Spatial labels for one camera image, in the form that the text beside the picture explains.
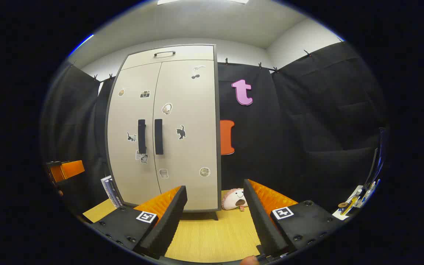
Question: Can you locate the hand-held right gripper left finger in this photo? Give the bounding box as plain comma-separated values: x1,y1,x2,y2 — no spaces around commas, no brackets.
89,185,188,260

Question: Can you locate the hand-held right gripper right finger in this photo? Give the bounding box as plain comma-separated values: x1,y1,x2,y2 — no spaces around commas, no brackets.
243,179,347,258

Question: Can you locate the small yellow bottle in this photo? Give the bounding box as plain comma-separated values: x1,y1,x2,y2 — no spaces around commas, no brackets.
340,195,363,216

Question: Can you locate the black backdrop cloth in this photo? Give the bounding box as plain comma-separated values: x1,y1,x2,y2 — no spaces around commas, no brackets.
41,41,387,216

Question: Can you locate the white round plush toy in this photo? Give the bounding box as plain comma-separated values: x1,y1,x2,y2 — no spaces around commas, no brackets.
222,188,249,211

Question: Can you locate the beige double-door shoe cabinet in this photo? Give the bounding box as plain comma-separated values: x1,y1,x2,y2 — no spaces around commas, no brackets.
105,44,222,221

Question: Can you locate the ceiling light panel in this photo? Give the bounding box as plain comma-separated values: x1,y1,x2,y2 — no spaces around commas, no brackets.
68,34,94,56
157,0,250,5

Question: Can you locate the grey-blue book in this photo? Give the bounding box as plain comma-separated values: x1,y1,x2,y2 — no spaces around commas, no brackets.
104,177,117,206

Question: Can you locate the dark blue book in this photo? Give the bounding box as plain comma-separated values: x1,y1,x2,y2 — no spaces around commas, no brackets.
108,178,124,209

